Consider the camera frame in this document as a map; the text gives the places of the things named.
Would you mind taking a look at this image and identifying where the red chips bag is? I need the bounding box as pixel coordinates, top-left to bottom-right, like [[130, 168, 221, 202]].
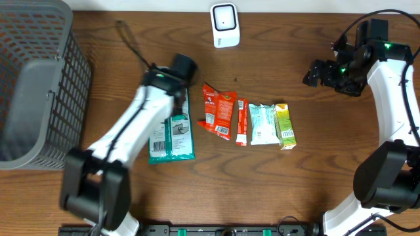
[[198, 84, 238, 140]]

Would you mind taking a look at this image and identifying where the green snack bag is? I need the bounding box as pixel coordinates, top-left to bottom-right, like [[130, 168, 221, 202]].
[[148, 89, 196, 165]]

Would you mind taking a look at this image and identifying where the red snack stick packet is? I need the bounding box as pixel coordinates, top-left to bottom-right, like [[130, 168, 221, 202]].
[[236, 98, 249, 146]]

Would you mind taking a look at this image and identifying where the green yellow juice carton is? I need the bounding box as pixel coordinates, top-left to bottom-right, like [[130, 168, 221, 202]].
[[274, 104, 297, 150]]

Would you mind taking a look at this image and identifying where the light blue snack packet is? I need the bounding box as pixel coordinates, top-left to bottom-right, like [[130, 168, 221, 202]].
[[249, 104, 280, 145]]

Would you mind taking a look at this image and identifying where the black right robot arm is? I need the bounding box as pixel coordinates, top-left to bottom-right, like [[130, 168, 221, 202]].
[[303, 16, 419, 235]]

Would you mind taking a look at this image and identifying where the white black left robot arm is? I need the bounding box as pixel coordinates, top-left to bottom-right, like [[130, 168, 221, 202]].
[[59, 54, 198, 235]]

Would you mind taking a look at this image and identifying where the white barcode scanner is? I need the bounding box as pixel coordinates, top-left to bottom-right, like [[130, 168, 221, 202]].
[[210, 3, 240, 49]]

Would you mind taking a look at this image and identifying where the grey plastic mesh basket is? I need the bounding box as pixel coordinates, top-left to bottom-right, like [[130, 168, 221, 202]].
[[1, 1, 93, 170]]

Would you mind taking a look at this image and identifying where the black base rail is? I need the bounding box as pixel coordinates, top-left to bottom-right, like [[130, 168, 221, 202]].
[[58, 224, 387, 236]]

